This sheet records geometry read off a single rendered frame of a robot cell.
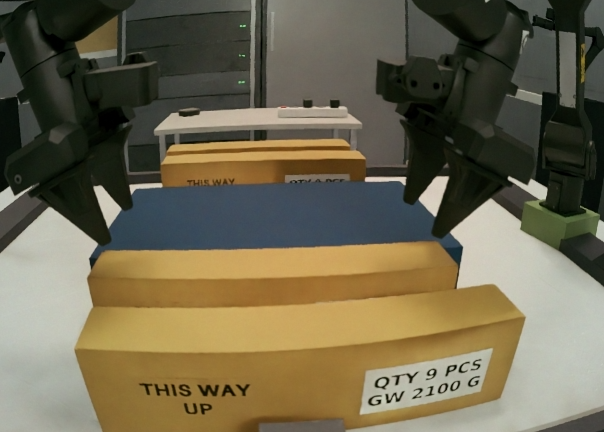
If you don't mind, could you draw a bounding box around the brown cardboard carton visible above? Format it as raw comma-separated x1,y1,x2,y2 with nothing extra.
74,283,526,432
87,241,458,308
161,151,366,187
166,139,350,157

